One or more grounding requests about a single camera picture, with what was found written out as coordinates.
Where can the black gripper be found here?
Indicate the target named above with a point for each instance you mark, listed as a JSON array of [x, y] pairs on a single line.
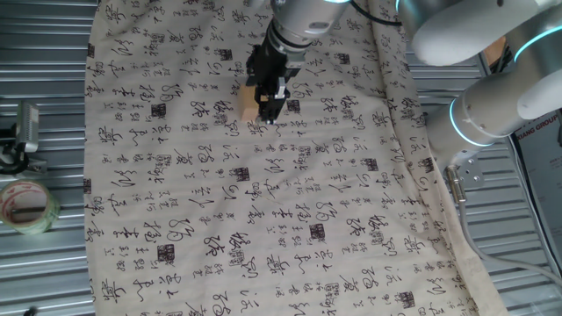
[[281, 63]]

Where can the small wooden block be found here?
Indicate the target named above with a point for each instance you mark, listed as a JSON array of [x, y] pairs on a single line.
[[248, 105]]

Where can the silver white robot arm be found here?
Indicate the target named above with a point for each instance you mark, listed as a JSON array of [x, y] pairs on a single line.
[[461, 26]]

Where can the beige calligraphy print cloth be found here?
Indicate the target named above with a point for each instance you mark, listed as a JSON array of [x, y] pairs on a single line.
[[197, 197]]

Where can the brown wooden board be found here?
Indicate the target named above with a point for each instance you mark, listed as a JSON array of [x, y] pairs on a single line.
[[494, 50]]

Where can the clear packing tape roll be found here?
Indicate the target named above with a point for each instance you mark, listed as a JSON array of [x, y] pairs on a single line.
[[44, 224]]

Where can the cardboard box with print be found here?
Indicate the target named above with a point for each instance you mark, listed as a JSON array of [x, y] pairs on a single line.
[[542, 175]]

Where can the small black object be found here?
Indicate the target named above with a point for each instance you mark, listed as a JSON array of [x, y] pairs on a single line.
[[30, 312]]

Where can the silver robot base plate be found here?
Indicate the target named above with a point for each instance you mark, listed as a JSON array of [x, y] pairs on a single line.
[[472, 173]]

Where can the silver exterior camera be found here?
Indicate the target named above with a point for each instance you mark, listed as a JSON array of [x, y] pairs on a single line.
[[27, 127]]

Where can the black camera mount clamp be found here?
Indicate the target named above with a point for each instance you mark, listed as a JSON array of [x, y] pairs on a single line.
[[11, 158]]

